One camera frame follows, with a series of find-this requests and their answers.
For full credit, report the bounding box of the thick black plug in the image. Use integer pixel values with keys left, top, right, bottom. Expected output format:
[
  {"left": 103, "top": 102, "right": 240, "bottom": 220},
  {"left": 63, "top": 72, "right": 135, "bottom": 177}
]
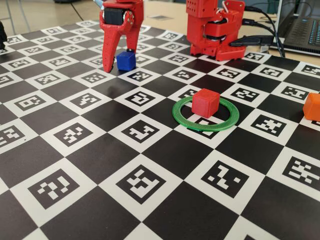
[{"left": 229, "top": 34, "right": 276, "bottom": 48}]

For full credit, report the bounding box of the red cube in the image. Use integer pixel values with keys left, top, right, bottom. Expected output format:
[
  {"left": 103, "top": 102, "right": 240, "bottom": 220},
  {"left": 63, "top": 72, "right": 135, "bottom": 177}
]
[{"left": 191, "top": 88, "right": 221, "bottom": 119}]

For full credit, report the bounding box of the orange cube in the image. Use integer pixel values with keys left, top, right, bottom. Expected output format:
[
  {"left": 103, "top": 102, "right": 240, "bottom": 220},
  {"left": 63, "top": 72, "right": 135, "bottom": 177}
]
[{"left": 302, "top": 92, "right": 320, "bottom": 121}]

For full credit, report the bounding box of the blue cube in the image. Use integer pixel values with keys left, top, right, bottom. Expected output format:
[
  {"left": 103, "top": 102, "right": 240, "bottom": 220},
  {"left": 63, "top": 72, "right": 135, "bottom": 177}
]
[{"left": 116, "top": 51, "right": 137, "bottom": 72}]

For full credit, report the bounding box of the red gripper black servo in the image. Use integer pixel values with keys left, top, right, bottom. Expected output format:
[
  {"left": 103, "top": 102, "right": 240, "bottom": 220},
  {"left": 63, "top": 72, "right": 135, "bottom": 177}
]
[{"left": 99, "top": 0, "right": 145, "bottom": 74}]

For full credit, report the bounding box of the black white marker board mat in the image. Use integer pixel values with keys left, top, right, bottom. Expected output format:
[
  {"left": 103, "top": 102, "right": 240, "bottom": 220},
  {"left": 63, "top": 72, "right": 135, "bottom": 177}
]
[{"left": 0, "top": 19, "right": 320, "bottom": 240}]

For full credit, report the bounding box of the dark laptop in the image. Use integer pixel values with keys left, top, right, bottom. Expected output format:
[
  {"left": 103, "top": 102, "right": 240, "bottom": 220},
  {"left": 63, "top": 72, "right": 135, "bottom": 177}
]
[{"left": 271, "top": 0, "right": 320, "bottom": 56}]

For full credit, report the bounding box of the black stand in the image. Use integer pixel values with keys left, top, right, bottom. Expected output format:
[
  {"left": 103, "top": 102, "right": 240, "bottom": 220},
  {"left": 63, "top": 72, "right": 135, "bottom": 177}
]
[{"left": 0, "top": 21, "right": 8, "bottom": 50}]

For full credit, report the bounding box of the green plastic ring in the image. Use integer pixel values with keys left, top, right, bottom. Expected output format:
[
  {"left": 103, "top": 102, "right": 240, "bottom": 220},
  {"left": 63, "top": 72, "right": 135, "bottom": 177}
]
[{"left": 171, "top": 94, "right": 240, "bottom": 133}]

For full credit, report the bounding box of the printed marker paper sheet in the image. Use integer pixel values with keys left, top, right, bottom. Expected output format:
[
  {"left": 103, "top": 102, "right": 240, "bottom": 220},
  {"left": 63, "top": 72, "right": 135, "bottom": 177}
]
[{"left": 147, "top": 14, "right": 171, "bottom": 21}]

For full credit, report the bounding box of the black cable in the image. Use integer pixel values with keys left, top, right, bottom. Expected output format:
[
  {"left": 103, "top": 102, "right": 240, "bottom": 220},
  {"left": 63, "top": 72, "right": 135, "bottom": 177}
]
[
  {"left": 244, "top": 5, "right": 286, "bottom": 58},
  {"left": 242, "top": 18, "right": 285, "bottom": 52}
]

